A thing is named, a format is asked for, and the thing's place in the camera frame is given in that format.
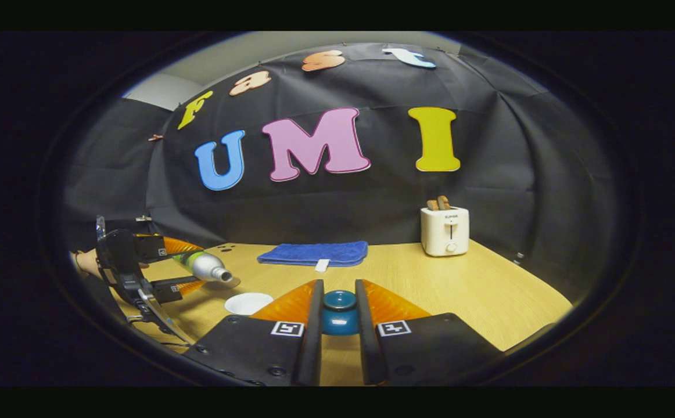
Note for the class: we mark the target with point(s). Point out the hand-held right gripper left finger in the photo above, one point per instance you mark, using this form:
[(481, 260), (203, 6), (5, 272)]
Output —
[(313, 342)]

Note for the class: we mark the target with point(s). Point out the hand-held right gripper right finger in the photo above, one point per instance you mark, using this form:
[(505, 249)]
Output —
[(366, 342)]

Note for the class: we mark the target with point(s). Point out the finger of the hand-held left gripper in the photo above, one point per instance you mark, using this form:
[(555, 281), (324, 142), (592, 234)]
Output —
[(151, 248), (169, 289)]

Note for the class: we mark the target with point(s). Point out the silver green water bottle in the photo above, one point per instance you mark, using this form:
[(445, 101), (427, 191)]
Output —
[(204, 265)]

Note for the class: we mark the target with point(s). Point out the white teacup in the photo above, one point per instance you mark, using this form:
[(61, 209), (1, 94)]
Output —
[(248, 303)]

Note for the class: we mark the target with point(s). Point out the blue towel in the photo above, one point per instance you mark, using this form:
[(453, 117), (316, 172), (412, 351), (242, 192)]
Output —
[(314, 253)]

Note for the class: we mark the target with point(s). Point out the black backdrop cloth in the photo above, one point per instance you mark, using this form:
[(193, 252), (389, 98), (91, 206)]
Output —
[(372, 209)]

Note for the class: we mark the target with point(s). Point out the white toaster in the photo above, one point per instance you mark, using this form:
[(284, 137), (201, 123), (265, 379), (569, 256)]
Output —
[(445, 232)]

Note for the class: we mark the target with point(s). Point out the brown bread slice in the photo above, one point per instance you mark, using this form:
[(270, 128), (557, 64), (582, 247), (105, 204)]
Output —
[(432, 205), (443, 202)]

